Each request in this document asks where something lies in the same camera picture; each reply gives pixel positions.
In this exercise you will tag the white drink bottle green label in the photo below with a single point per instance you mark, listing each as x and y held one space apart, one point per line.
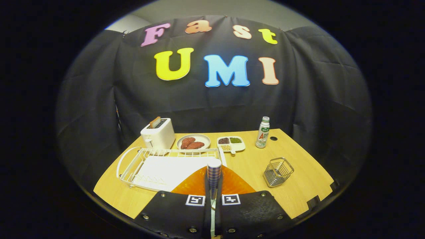
263 134

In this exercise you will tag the brown meat patty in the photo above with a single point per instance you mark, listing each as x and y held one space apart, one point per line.
196 145
187 141

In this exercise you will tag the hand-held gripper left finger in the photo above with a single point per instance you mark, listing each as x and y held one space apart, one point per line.
172 212

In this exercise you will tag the round beige meat dish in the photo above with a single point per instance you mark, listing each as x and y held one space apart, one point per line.
202 138

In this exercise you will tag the toast slice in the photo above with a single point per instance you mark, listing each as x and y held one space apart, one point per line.
154 122

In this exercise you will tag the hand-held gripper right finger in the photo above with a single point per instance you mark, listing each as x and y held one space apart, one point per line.
252 212

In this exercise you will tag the black backdrop cloth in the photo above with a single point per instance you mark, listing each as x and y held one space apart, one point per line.
315 83

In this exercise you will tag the white divided bean dish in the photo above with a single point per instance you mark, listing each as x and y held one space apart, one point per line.
239 146

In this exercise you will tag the white toaster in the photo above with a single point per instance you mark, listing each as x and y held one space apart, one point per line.
161 136

